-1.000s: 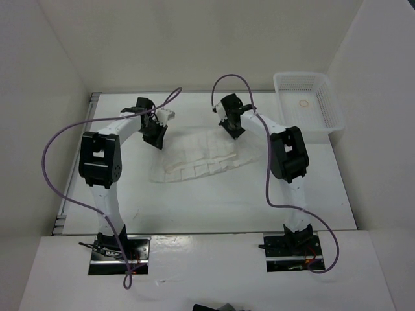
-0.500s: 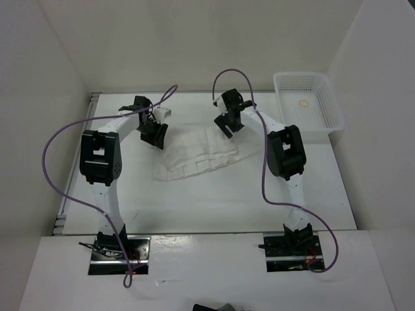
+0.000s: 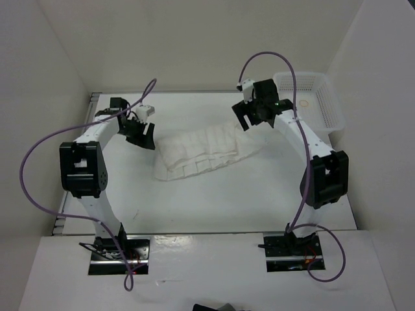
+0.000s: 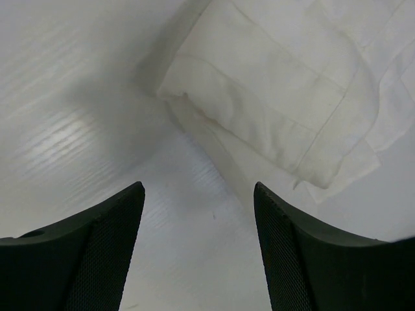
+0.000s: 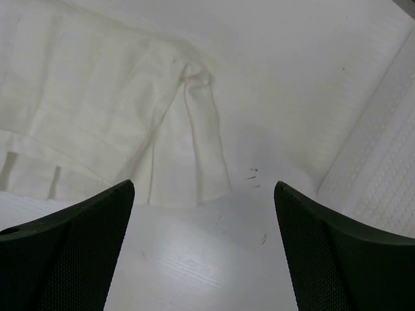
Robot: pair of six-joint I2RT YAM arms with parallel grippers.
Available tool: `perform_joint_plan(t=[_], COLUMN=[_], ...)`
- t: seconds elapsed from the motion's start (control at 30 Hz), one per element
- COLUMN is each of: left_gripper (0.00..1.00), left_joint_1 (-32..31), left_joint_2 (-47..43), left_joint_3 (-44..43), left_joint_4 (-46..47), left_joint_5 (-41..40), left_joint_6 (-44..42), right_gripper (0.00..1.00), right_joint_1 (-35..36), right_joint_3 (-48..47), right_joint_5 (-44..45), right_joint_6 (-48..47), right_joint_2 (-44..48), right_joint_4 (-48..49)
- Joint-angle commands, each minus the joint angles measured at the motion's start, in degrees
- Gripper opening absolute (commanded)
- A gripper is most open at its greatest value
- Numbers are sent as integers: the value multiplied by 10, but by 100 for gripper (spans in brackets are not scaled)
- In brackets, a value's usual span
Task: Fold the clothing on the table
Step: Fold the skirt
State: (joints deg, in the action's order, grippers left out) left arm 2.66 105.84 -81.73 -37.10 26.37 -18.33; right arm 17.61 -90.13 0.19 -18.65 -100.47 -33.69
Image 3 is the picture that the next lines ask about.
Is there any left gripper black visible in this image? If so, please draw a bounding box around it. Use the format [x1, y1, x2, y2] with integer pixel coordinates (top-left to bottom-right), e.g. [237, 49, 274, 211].
[119, 117, 156, 150]

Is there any white pleated skirt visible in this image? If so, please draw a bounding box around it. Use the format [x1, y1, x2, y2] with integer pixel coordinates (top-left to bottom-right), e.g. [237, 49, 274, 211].
[153, 121, 268, 181]

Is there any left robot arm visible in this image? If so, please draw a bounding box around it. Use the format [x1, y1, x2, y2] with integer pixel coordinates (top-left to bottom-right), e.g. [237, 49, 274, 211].
[59, 97, 155, 259]

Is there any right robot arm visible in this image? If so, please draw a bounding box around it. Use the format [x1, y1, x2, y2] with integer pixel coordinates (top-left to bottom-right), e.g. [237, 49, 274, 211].
[232, 79, 349, 255]

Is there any rubber band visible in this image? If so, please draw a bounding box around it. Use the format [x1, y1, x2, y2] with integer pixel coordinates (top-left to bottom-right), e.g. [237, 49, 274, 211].
[299, 100, 309, 107]

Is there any white plastic basket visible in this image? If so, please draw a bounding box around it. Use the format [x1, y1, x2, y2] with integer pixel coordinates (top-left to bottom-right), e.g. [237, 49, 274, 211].
[273, 72, 345, 133]

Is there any dark object bottom edge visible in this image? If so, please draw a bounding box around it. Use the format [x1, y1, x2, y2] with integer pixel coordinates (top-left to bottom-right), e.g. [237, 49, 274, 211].
[191, 303, 237, 311]

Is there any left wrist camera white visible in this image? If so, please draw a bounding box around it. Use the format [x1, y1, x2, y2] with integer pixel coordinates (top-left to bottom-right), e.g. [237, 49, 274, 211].
[135, 105, 155, 124]

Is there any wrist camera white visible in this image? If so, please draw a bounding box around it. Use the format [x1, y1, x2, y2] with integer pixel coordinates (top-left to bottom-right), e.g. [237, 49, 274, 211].
[135, 105, 155, 124]
[237, 78, 255, 104]

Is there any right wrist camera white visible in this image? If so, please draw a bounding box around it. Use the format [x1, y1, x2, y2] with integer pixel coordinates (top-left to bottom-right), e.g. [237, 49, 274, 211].
[237, 78, 255, 104]

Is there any aluminium table edge rail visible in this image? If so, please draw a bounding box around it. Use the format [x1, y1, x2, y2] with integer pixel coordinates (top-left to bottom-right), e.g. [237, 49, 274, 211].
[51, 92, 102, 236]

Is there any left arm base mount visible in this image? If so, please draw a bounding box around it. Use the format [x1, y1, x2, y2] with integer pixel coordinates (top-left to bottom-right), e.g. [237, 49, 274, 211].
[79, 235, 152, 276]

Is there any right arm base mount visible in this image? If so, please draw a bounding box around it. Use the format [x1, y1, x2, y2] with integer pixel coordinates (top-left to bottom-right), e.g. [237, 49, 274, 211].
[258, 233, 326, 272]

